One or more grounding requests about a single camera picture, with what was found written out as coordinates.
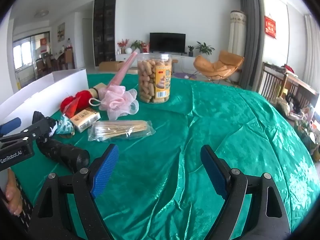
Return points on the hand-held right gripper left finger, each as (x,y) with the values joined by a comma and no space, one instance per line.
(105,170)

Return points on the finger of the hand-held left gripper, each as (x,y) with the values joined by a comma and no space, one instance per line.
(11,125)
(32,130)

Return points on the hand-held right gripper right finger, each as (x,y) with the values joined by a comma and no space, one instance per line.
(212,170)

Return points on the teal patterned pouch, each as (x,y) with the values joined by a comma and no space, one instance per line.
(63,126)

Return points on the white cardboard box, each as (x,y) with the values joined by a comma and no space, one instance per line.
(37,97)

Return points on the bag of cotton swabs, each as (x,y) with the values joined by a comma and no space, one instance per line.
(120,130)

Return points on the red plastic packet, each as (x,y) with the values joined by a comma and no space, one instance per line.
(75,108)

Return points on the beige tissue packet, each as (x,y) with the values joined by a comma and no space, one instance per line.
(83,121)

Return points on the pink bath pouf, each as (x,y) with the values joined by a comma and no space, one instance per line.
(117,100)

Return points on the pink face mask pack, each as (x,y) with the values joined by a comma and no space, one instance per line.
(122,70)

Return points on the person's left hand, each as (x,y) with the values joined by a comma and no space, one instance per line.
(12,195)

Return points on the green satin blanket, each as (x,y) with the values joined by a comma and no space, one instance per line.
(175,130)

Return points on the black mesh panel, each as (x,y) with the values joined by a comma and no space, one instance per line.
(25,212)

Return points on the dining table with chairs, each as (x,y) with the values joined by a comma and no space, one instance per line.
(57,61)

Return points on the beige rolled towel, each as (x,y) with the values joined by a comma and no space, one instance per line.
(100,87)

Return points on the purple floor mat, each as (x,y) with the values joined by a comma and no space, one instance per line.
(183,75)

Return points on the clear snack jar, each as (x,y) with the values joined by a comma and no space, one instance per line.
(147,80)

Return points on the pile of household clutter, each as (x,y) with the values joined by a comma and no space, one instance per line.
(302,122)

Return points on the brown cardboard box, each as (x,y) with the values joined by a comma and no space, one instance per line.
(111,65)

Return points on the orange lounge chair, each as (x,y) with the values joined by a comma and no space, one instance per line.
(217,67)

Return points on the white television console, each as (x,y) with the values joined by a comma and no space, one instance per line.
(185,61)

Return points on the wooden stool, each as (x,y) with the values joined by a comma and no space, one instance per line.
(175,63)

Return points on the wooden slatted chair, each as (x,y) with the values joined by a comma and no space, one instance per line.
(287,82)

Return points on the round ceiling lamp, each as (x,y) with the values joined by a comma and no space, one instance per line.
(41,13)

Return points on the small potted plant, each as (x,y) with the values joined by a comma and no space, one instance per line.
(190,51)

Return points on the large potted plant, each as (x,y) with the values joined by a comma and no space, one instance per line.
(205,47)

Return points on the dark glass cabinet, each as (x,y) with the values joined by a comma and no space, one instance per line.
(105,30)

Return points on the red flowers in vase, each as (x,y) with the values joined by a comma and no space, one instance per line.
(122,44)

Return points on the leafy plant with white pot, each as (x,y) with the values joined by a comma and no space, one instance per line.
(137,45)

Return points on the black television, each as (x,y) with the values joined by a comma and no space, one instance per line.
(167,42)

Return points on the grey curtain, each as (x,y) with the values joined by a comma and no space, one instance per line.
(251,37)

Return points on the covered standing air conditioner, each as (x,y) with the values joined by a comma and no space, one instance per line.
(237,32)

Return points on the framed wall painting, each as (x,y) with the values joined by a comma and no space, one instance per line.
(61,32)

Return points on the red wall hanging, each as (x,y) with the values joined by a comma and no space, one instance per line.
(270,27)

